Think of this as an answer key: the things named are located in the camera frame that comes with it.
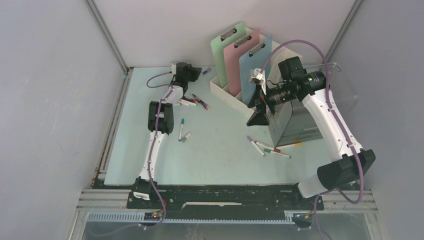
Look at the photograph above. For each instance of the pink clipboard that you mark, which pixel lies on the pink clipboard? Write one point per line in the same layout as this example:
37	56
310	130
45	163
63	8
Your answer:
232	54

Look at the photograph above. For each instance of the dark red gel pen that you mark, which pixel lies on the dark red gel pen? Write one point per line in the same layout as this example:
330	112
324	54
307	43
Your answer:
189	100

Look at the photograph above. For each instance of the short purple grey marker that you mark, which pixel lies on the short purple grey marker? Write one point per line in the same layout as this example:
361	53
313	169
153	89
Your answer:
206	71

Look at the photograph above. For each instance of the orange gel pen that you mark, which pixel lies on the orange gel pen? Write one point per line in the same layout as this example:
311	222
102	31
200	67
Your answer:
206	108

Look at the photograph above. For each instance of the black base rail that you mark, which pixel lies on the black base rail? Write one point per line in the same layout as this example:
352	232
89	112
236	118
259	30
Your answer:
234	202

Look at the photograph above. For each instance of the purple gel pen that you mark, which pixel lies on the purple gel pen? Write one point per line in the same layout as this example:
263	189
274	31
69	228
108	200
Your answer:
199	100

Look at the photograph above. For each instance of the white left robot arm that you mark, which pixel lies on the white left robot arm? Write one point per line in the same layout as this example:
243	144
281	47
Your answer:
160	123

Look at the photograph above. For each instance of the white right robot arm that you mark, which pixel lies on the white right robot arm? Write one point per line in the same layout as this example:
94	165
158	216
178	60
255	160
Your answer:
349	160

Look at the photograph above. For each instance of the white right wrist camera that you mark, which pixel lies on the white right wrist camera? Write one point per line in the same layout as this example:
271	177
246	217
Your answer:
257	76

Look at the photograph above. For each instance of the clear grey drawer box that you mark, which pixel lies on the clear grey drawer box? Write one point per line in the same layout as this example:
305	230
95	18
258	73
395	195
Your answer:
292	123

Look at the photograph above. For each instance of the purple cap marker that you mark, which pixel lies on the purple cap marker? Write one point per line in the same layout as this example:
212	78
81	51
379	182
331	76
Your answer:
256	146

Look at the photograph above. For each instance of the white file organizer rack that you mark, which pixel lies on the white file organizer rack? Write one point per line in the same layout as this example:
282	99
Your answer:
256	57

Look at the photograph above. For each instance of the short white grey marker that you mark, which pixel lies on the short white grey marker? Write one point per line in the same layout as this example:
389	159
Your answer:
183	139

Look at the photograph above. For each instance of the green cap marker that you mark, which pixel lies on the green cap marker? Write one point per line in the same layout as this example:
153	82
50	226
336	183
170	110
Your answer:
277	153

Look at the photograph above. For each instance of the teal cap marker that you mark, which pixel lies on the teal cap marker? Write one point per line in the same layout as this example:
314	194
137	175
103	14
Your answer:
180	136

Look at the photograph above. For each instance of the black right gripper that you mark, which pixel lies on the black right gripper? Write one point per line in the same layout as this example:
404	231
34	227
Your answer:
259	118

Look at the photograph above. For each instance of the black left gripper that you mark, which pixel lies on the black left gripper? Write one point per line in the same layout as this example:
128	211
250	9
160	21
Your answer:
195	72

